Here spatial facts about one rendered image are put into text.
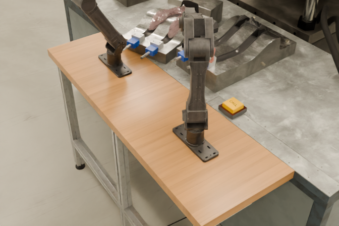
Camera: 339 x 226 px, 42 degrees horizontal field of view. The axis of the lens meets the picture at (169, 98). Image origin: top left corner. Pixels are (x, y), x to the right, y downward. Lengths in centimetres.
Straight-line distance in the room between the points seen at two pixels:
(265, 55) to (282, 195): 61
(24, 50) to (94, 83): 191
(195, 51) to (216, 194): 46
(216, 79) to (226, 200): 55
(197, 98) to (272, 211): 64
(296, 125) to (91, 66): 92
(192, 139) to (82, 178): 116
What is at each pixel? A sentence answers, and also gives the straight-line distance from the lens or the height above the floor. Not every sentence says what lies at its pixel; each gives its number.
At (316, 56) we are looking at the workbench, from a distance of 218.
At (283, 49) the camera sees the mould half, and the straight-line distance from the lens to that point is 208.
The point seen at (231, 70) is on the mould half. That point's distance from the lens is 185.
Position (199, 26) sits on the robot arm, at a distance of 144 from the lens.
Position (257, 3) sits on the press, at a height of 79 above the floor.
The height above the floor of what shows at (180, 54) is 90.
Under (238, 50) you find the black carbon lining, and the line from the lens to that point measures 198.
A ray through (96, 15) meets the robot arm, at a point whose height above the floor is 108.
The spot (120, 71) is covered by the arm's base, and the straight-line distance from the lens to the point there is 196.
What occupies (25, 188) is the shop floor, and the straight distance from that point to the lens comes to 264.
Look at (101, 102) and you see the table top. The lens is 181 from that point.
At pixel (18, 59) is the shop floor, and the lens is 367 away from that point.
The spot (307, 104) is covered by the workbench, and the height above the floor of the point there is 80.
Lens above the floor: 193
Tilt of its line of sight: 39 degrees down
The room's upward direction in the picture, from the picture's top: straight up
